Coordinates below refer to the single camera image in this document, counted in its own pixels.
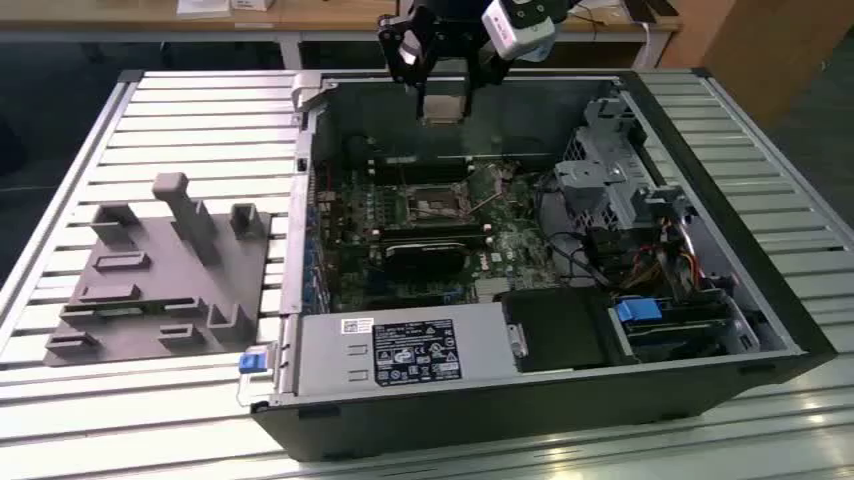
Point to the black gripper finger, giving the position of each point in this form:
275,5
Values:
410,27
490,70

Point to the CPU with silver top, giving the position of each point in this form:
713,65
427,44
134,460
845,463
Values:
443,107

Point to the CPU socket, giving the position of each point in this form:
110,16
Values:
434,202

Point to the small white box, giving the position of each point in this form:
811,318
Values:
252,4

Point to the silver metal drive cage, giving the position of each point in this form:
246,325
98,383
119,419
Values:
594,185

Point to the white cardboard box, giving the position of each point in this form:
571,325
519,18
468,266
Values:
200,7

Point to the green motherboard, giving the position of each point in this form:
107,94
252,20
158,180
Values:
514,245

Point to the black plastic connector block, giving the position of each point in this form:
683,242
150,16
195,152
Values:
603,250

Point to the wooden desk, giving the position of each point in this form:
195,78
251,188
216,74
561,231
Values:
134,25

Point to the wooden cabinet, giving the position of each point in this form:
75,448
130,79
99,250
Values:
767,50

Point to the silver finned heatsink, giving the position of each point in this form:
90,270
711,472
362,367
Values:
491,287

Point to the blue disk carrier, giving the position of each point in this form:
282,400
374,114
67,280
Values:
637,310

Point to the black plastic shroud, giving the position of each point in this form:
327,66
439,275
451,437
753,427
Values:
561,330

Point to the silver power supply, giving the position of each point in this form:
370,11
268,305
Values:
327,360

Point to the grey parts rack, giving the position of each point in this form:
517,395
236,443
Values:
167,300

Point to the silver disk bay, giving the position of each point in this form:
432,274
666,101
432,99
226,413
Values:
743,340

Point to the blue case latch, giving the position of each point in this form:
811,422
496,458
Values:
250,362

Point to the black PC case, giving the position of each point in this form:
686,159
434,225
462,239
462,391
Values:
467,430

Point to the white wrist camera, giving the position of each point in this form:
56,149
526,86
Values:
517,30

